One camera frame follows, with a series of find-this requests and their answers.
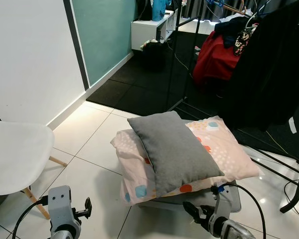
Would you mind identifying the grey fabric pillow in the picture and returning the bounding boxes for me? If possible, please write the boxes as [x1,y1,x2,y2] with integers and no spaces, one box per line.
[127,110,225,197]

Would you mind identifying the pink patterned pillow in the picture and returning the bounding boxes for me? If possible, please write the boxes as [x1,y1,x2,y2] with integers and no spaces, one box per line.
[111,116,262,206]

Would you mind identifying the white chair wooden legs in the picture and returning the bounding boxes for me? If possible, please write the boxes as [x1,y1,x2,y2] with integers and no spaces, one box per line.
[0,118,68,221]

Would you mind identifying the grey fabric ottoman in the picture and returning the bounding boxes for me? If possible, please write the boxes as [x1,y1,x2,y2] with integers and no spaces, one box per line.
[139,179,243,214]

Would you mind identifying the white tag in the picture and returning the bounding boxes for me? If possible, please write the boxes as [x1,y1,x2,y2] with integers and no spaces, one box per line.
[288,117,298,134]

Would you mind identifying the red garment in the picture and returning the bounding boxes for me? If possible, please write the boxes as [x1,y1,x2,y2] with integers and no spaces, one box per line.
[192,31,241,89]

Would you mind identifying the black hanging garment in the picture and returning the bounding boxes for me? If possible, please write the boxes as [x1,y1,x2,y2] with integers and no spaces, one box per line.
[220,0,299,129]

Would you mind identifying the black bag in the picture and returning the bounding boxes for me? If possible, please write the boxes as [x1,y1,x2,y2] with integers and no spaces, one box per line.
[141,41,166,69]

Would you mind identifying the white shelf unit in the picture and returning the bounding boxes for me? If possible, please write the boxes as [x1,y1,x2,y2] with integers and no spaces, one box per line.
[131,9,179,51]

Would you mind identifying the dark navy garment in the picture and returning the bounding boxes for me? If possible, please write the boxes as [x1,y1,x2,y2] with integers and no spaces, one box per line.
[213,16,260,53]

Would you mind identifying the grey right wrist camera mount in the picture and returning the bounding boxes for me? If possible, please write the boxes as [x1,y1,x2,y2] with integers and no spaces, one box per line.
[211,187,231,222]

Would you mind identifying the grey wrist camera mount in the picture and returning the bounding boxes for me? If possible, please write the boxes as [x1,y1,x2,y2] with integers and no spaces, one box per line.
[211,187,231,222]
[48,185,74,227]

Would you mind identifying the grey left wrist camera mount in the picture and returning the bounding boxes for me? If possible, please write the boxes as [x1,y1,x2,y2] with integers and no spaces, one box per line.
[48,185,74,227]

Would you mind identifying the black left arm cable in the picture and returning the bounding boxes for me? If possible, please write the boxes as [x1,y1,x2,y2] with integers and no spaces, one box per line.
[12,196,51,239]

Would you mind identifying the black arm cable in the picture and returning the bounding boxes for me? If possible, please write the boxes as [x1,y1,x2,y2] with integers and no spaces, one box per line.
[217,182,267,239]
[12,196,51,239]

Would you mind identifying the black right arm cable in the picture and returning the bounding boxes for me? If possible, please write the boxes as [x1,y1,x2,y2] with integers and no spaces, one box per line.
[217,182,267,239]

